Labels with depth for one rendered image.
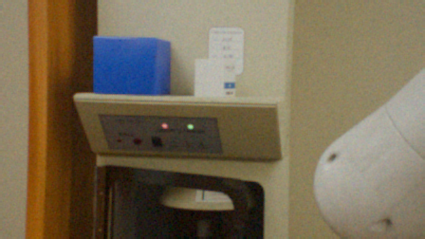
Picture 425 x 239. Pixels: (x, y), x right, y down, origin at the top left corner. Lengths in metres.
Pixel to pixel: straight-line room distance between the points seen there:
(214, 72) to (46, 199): 0.34
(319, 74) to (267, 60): 0.44
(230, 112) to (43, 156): 0.31
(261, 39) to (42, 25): 0.35
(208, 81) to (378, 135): 0.54
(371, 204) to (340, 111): 1.00
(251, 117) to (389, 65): 0.57
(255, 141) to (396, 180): 0.55
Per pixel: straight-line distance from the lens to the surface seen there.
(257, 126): 1.27
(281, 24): 1.34
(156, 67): 1.27
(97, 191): 1.41
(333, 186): 0.79
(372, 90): 1.77
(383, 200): 0.78
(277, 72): 1.34
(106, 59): 1.29
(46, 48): 1.34
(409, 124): 0.77
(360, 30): 1.77
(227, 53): 1.35
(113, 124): 1.32
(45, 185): 1.35
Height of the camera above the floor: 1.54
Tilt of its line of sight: 3 degrees down
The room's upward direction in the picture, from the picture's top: 1 degrees clockwise
